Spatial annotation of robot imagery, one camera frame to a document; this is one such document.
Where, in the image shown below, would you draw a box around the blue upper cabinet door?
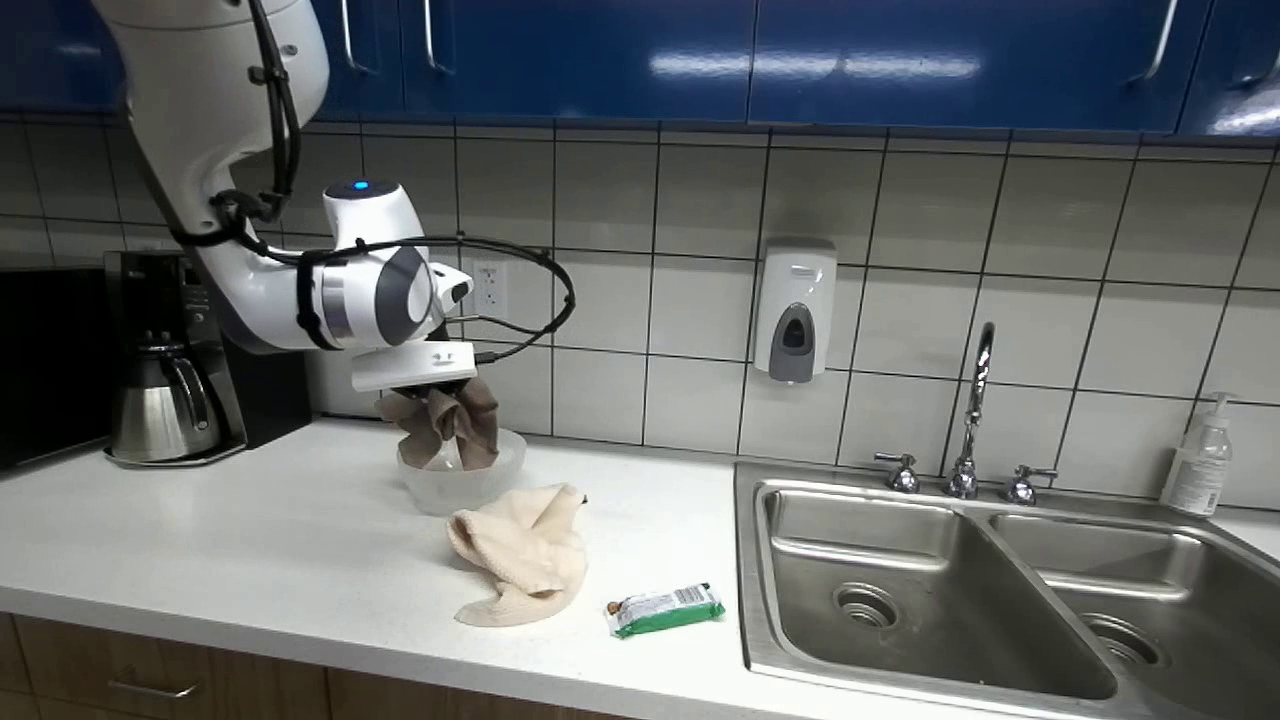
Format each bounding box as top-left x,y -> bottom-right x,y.
392,0 -> 762,134
747,0 -> 1200,142
1178,0 -> 1280,142
301,0 -> 399,133

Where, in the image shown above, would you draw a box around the translucent white bowl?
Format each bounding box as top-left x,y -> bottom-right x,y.
398,423 -> 534,519

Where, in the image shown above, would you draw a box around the black and silver microwave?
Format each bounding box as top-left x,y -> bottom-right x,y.
0,265 -> 127,479

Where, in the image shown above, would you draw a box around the brown towel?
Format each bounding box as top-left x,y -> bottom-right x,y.
375,376 -> 503,471

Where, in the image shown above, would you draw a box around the white wall soap dispenser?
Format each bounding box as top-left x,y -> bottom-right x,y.
751,241 -> 842,388

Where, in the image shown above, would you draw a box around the silver drawer handle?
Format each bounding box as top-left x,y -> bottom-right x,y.
106,674 -> 203,707

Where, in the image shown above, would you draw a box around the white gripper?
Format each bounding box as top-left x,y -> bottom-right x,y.
349,334 -> 482,401

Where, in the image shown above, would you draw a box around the stainless steel double sink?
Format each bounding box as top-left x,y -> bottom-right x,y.
732,461 -> 1280,720

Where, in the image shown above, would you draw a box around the chrome faucet knob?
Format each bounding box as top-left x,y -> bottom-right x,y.
872,451 -> 927,494
1002,461 -> 1056,507

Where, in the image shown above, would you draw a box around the silver cabinet door handle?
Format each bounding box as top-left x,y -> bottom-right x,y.
421,0 -> 456,78
1129,0 -> 1183,90
336,0 -> 371,78

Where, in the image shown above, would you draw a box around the white wall outlet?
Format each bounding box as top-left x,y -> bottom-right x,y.
470,257 -> 518,324

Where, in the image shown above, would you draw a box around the wooden cabinet panel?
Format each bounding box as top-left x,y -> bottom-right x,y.
326,665 -> 631,720
10,610 -> 333,720

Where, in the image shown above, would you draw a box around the black coffee maker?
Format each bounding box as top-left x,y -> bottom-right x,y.
106,246 -> 321,471

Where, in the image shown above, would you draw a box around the beige towel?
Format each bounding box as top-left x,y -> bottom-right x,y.
444,479 -> 592,631

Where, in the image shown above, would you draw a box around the chrome gooseneck faucet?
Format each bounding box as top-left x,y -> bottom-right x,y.
936,315 -> 1003,499

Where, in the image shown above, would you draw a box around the clear soap pump bottle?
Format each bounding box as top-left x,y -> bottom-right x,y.
1158,392 -> 1236,519

